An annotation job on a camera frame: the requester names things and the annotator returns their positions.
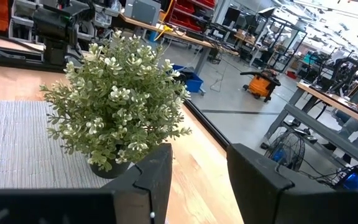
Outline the grey metal box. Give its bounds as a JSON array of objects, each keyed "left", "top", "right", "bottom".
[{"left": 124, "top": 0, "right": 162, "bottom": 26}]

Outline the grey woven placemat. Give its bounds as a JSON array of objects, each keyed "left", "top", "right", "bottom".
[{"left": 0, "top": 99, "right": 114, "bottom": 192}]

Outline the person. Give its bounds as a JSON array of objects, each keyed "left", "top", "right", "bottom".
[{"left": 323, "top": 83, "right": 358, "bottom": 164}]

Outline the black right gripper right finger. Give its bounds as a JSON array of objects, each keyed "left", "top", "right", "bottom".
[{"left": 227, "top": 142, "right": 358, "bottom": 224}]

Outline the green artificial plant black pot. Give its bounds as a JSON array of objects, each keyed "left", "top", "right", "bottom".
[{"left": 39, "top": 29, "right": 193, "bottom": 180}]

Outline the blue plastic bin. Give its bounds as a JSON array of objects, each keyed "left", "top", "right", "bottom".
[{"left": 172, "top": 63, "right": 205, "bottom": 95}]

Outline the black floor fan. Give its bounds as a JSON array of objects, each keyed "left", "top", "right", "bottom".
[{"left": 263, "top": 129, "right": 307, "bottom": 172}]

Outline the orange black shop vacuum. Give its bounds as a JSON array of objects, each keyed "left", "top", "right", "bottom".
[{"left": 239, "top": 68, "right": 282, "bottom": 103}]

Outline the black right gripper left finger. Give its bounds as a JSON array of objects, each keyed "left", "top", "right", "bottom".
[{"left": 101, "top": 142, "right": 174, "bottom": 224}]

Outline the black frame robot cell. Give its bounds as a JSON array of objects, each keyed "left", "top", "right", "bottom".
[{"left": 249, "top": 14, "right": 308, "bottom": 73}]

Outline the wooden top workbench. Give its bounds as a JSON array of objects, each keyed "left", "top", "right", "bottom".
[
  {"left": 116, "top": 14, "right": 241, "bottom": 77},
  {"left": 259, "top": 79, "right": 358, "bottom": 177}
]

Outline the black perforated computer tower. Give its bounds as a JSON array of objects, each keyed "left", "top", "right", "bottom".
[{"left": 334, "top": 166, "right": 358, "bottom": 191}]

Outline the yellow cable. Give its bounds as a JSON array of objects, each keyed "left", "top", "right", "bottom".
[{"left": 153, "top": 0, "right": 175, "bottom": 42}]

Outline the red storage bin shelf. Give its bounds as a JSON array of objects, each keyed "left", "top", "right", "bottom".
[{"left": 169, "top": 0, "right": 218, "bottom": 32}]

